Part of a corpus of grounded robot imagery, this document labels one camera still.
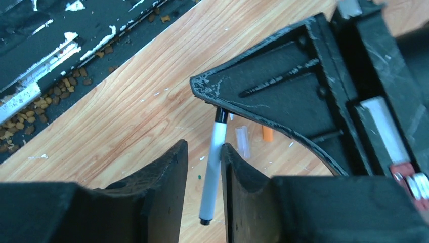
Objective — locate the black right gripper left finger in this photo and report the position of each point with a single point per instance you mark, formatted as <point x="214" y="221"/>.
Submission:
<point x="145" y="206"/>

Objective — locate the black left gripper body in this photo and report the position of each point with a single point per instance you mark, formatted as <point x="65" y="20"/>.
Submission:
<point x="345" y="88"/>

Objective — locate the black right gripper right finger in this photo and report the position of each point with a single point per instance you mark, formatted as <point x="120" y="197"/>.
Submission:
<point x="315" y="208"/>

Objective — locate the black cap marker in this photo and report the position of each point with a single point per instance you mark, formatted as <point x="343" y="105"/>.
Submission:
<point x="213" y="169"/>

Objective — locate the orange pen cap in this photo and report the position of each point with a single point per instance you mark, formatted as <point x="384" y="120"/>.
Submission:
<point x="268" y="134"/>

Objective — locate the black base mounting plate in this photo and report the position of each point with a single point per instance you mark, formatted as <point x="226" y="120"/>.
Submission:
<point x="54" y="52"/>

